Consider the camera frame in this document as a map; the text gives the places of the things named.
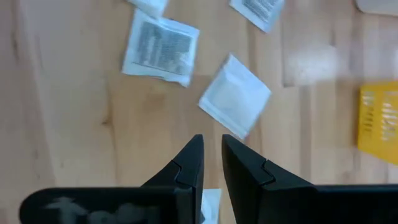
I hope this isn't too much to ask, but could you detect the white narrow bandage packet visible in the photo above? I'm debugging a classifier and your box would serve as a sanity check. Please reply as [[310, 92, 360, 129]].
[[126, 0, 169, 19]]

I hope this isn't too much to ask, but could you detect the plain white square packet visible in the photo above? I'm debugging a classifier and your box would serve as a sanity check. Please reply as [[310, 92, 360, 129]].
[[198, 52, 272, 140]]

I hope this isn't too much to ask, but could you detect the yellow plastic basket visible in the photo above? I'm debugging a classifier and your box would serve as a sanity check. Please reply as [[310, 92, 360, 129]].
[[356, 80, 398, 166]]

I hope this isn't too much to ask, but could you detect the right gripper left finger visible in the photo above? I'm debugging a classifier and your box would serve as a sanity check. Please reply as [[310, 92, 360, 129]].
[[19, 134, 205, 224]]

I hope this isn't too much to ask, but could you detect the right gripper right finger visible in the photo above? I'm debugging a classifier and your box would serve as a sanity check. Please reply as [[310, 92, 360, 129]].
[[222, 134, 398, 224]]

